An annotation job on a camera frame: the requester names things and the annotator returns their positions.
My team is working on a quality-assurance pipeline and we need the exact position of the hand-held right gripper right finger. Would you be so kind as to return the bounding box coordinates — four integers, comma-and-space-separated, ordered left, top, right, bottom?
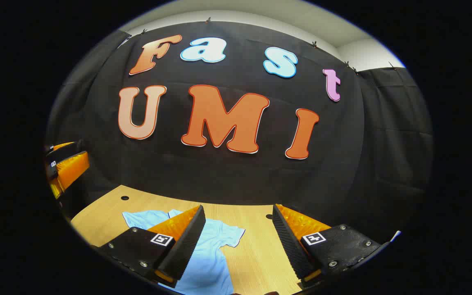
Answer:
272, 204, 384, 289

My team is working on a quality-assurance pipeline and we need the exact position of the light blue T-shirt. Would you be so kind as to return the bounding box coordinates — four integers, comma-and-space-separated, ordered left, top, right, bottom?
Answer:
122, 209, 246, 295

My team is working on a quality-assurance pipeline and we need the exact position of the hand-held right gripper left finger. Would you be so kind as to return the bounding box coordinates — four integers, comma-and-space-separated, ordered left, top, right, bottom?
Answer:
97, 205, 207, 288

